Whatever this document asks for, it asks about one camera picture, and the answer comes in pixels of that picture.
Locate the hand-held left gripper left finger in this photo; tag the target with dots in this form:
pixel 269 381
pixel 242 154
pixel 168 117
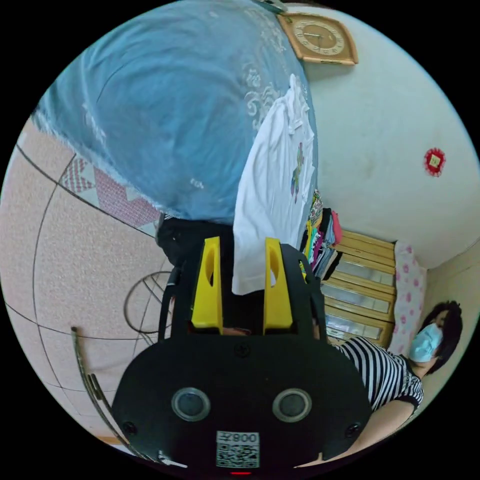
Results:
pixel 207 300

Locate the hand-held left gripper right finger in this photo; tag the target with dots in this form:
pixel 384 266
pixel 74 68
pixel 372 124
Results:
pixel 278 303

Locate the white short sleeve shirt with print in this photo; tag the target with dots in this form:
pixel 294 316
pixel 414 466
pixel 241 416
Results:
pixel 270 187

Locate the person's left forearm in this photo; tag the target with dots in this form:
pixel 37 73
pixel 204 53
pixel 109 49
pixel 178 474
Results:
pixel 382 425

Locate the pile of clothes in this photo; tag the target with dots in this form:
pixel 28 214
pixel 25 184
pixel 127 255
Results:
pixel 325 240

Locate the wooden headboard with glass panels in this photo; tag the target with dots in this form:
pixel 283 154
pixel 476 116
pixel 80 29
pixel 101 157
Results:
pixel 360 288

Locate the person's body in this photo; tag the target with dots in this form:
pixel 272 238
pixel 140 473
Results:
pixel 386 371

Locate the white pillow with pink flowers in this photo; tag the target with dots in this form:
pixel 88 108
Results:
pixel 408 292

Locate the red round wall ornament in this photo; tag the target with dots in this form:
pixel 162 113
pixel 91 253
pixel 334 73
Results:
pixel 434 162

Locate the square wooden wall clock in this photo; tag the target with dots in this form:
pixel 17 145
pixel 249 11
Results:
pixel 318 36

